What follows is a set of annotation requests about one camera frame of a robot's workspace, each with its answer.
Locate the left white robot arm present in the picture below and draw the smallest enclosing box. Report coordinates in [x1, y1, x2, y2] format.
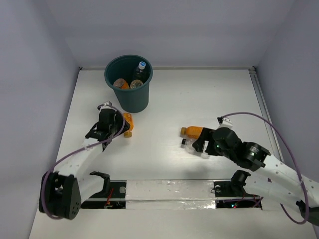
[38, 108, 134, 220]

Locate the small orange bottle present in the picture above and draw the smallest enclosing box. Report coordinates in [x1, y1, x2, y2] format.
[180, 126, 203, 139]
[123, 113, 134, 138]

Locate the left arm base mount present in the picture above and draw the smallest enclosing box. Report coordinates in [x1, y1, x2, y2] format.
[81, 171, 127, 209]

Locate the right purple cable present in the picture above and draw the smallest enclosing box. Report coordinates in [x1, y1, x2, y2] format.
[220, 112, 310, 224]

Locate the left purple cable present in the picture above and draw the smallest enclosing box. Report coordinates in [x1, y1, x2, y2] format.
[41, 104, 126, 220]

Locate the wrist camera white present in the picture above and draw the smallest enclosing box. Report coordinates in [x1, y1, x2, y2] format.
[217, 117, 233, 129]
[97, 101, 114, 111]

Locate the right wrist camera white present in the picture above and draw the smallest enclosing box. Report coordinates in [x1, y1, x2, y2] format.
[217, 117, 233, 129]

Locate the clear bottle black label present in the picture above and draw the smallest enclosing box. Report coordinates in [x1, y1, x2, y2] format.
[181, 138, 210, 159]

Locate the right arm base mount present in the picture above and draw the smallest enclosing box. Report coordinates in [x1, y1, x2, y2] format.
[210, 170, 263, 209]

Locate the purple cable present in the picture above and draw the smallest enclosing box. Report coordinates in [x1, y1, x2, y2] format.
[220, 112, 310, 224]
[41, 104, 126, 220]

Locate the dark green plastic bin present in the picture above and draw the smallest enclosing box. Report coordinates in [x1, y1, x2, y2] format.
[104, 55, 153, 113]

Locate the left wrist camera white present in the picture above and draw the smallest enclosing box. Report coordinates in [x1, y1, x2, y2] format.
[97, 101, 114, 111]

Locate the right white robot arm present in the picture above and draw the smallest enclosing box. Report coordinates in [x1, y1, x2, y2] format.
[192, 127, 319, 226]

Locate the tall orange label bottle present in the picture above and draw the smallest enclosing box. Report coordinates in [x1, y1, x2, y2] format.
[113, 78, 130, 89]

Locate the clear plastic water bottle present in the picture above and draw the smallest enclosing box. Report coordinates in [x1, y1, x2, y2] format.
[132, 61, 147, 82]

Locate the silver foil tape strip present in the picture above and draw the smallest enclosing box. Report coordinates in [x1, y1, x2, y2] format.
[125, 180, 216, 210]

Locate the aluminium rail right edge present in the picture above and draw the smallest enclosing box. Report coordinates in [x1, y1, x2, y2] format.
[248, 67, 282, 161]

